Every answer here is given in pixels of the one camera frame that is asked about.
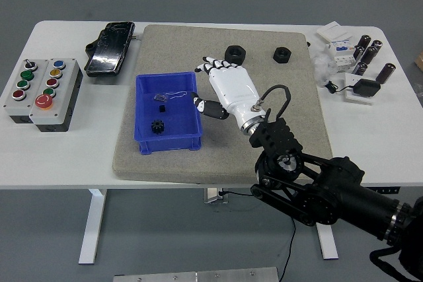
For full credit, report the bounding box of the grey-brown foam mat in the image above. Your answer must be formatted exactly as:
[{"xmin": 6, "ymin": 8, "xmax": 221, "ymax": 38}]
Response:
[{"xmin": 112, "ymin": 24, "xmax": 334, "ymax": 186}]

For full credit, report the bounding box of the silver table control box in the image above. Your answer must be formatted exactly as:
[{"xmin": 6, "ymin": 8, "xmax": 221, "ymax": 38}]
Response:
[{"xmin": 203, "ymin": 188, "xmax": 229, "ymax": 204}]

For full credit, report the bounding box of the white square panel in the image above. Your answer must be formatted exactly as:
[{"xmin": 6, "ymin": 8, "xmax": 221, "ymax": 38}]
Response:
[{"xmin": 343, "ymin": 72, "xmax": 376, "ymax": 106}]

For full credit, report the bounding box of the crumpled clear plastic bag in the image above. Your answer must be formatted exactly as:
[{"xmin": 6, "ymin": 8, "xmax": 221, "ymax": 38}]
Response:
[{"xmin": 312, "ymin": 49, "xmax": 338, "ymax": 88}]

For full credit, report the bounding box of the black floor cable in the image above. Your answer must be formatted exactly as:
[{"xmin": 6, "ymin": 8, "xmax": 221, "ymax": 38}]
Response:
[{"xmin": 218, "ymin": 190, "xmax": 297, "ymax": 279}]

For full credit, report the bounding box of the white table leg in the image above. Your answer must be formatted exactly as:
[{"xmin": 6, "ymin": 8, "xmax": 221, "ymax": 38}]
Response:
[
  {"xmin": 315, "ymin": 223, "xmax": 340, "ymax": 260},
  {"xmin": 78, "ymin": 188, "xmax": 107, "ymax": 265}
]

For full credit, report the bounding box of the black power adapter with cord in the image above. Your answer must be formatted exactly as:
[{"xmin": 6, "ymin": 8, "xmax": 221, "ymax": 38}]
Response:
[{"xmin": 323, "ymin": 78, "xmax": 381, "ymax": 98}]

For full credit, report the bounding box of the large black hex nut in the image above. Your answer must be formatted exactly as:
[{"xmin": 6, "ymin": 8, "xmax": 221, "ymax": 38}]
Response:
[{"xmin": 224, "ymin": 44, "xmax": 246, "ymax": 63}]

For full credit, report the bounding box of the black device in plastic wrap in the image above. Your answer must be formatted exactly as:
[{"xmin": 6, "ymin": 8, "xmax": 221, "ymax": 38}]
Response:
[{"xmin": 83, "ymin": 21, "xmax": 136, "ymax": 77}]

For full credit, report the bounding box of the grey metal plate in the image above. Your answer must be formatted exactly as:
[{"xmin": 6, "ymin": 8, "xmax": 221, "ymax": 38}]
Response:
[{"xmin": 113, "ymin": 266, "xmax": 280, "ymax": 282}]

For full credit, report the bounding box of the grey button box with selector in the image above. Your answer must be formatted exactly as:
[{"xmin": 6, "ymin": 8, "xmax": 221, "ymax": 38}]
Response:
[{"xmin": 3, "ymin": 59, "xmax": 50, "ymax": 125}]

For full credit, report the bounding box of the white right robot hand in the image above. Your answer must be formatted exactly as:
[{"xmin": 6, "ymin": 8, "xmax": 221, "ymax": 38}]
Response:
[{"xmin": 190, "ymin": 56, "xmax": 266, "ymax": 130}]

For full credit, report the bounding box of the small black hex nut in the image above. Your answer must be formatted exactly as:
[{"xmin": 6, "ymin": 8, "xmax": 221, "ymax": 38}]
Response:
[{"xmin": 273, "ymin": 46, "xmax": 291, "ymax": 64}]

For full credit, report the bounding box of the white flat switch panel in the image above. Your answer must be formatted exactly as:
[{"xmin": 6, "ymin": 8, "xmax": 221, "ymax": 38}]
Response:
[{"xmin": 316, "ymin": 20, "xmax": 353, "ymax": 45}]

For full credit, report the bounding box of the blue plastic box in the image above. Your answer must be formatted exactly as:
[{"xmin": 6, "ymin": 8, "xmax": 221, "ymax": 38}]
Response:
[{"xmin": 134, "ymin": 71, "xmax": 204, "ymax": 156}]

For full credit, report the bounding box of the small black gear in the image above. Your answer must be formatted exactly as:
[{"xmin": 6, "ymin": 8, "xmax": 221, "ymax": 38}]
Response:
[{"xmin": 151, "ymin": 120, "xmax": 166, "ymax": 137}]

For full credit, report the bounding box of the white circuit breaker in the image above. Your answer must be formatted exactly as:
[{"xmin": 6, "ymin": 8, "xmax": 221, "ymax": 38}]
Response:
[{"xmin": 327, "ymin": 37, "xmax": 358, "ymax": 73}]

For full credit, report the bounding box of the grey button box with emergency stop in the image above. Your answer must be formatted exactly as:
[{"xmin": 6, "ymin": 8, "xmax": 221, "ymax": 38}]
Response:
[{"xmin": 28, "ymin": 58, "xmax": 83, "ymax": 133}]

